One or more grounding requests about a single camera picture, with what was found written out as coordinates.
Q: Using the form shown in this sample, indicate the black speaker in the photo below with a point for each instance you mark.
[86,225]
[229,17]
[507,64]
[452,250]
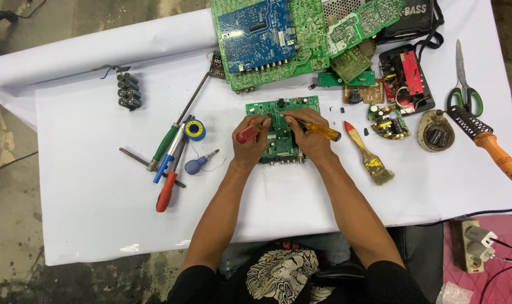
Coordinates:
[412,17]

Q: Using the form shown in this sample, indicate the metal rod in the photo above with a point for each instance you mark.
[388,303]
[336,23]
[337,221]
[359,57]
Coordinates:
[133,155]

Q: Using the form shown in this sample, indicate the small green circuit board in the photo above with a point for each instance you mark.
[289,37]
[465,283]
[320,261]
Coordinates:
[281,145]

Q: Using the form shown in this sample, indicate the small blue screwdriver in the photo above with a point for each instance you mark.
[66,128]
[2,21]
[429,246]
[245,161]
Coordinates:
[196,164]

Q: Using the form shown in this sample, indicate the person's black printed shirt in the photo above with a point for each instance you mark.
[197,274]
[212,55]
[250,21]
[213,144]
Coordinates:
[289,276]

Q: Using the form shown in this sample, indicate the clear plastic bag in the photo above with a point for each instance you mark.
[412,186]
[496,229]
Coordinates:
[454,293]

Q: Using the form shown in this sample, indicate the pink quilted cloth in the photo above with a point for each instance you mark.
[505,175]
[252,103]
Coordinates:
[505,270]

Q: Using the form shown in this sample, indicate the white power strip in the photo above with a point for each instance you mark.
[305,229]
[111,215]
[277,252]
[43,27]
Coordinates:
[469,249]

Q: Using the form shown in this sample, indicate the large green circuit board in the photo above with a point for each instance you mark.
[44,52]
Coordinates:
[310,46]

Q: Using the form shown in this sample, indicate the narrow green circuit board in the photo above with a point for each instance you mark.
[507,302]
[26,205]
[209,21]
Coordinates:
[329,79]

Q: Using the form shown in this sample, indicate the blue circuit board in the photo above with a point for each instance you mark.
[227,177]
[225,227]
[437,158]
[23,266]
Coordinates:
[256,36]

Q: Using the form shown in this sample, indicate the olive green circuit board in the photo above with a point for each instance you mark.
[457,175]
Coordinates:
[351,63]

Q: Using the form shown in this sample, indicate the soldering iron stand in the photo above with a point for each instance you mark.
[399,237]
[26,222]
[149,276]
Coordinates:
[435,133]

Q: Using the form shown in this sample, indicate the round green circuit board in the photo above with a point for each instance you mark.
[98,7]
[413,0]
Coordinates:
[389,122]

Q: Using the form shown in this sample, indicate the white table cover sheet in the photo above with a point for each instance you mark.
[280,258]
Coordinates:
[112,177]

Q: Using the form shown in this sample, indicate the green white power board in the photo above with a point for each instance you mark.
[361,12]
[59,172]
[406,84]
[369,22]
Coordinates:
[357,23]

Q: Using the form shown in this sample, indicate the white plug adapter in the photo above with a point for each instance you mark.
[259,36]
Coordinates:
[479,243]

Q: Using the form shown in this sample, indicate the red tipped paint brush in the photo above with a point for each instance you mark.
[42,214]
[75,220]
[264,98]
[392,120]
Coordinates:
[367,154]

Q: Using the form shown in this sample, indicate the brown circuit board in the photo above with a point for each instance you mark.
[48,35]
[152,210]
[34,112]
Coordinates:
[372,93]

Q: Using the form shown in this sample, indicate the blue desoldering pump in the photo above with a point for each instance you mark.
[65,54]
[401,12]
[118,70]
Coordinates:
[169,154]

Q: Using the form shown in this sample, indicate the metal mesh grille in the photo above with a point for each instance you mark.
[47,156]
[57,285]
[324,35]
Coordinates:
[338,8]

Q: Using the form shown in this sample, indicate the black battery pack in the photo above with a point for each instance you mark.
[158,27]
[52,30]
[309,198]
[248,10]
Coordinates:
[129,91]

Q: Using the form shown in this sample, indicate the person's right hand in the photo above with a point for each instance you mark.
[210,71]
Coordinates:
[308,137]

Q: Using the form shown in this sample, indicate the person's left hand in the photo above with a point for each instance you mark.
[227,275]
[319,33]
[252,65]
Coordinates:
[248,145]

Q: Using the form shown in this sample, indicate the black device with red board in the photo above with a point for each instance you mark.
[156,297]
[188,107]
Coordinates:
[408,80]

